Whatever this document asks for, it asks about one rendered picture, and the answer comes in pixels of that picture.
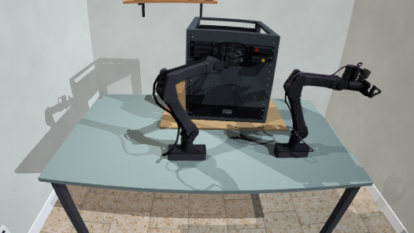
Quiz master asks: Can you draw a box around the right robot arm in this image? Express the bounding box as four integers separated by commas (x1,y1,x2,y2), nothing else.
275,67,361,152

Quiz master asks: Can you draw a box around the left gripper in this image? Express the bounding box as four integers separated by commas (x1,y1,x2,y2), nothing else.
230,55,242,63

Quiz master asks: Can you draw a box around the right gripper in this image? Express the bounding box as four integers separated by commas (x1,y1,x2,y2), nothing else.
355,69,381,98

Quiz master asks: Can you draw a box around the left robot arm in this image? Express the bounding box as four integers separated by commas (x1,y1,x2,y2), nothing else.
156,43,234,154

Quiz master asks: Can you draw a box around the tan wooden board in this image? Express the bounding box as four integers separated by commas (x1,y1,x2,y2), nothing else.
160,80,288,131

